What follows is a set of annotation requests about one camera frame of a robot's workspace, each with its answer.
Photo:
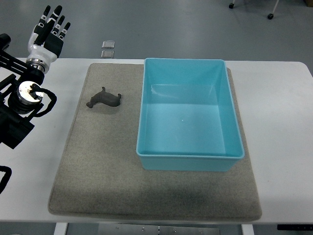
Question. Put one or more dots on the lower floor socket plate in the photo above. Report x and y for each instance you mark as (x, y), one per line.
(107, 54)

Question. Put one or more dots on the blue plastic box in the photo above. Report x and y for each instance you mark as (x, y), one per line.
(188, 119)

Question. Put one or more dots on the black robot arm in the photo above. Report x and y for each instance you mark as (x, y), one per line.
(21, 96)

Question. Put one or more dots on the right black caster wheel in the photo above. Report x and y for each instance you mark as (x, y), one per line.
(270, 16)

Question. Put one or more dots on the upper floor socket plate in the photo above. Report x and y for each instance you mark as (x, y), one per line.
(108, 44)

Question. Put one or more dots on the grey felt mat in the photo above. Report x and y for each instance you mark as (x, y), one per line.
(100, 174)

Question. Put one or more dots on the brown hippo toy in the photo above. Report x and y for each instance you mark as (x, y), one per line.
(104, 98)

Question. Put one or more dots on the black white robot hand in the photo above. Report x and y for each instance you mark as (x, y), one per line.
(47, 39)

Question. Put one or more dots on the black table control panel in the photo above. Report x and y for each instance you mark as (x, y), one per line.
(295, 227)

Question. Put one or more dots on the metal table frame bar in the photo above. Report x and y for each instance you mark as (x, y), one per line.
(128, 229)

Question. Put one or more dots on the floor socket plate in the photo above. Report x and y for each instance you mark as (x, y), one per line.
(108, 44)
(107, 54)

